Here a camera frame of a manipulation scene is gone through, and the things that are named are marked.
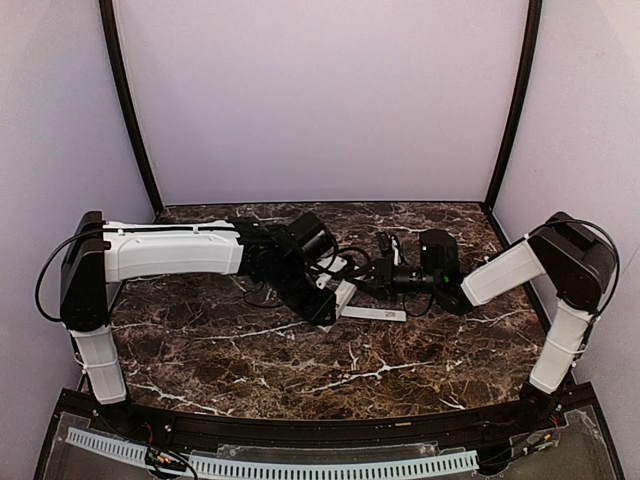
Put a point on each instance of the black frame post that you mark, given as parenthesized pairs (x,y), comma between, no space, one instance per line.
(525,64)
(128,110)

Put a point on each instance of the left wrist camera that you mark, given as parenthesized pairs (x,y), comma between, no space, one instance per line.
(333,266)

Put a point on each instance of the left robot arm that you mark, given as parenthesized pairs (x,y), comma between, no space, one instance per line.
(282,256)

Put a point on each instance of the black front rail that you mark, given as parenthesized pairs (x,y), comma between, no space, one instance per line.
(483,428)

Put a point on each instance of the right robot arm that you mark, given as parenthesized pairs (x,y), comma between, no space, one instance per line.
(578,258)

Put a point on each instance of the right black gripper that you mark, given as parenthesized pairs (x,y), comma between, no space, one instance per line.
(382,275)

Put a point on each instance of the black right frame post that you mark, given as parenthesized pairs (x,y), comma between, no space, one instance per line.
(525,64)

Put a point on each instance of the black left frame post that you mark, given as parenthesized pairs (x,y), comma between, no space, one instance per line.
(128,110)

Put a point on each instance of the white remote battery cover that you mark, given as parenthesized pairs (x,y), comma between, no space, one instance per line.
(374,314)

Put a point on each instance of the white remote control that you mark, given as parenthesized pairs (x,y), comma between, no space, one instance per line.
(344,293)

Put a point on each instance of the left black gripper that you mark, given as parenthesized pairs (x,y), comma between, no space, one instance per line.
(304,291)

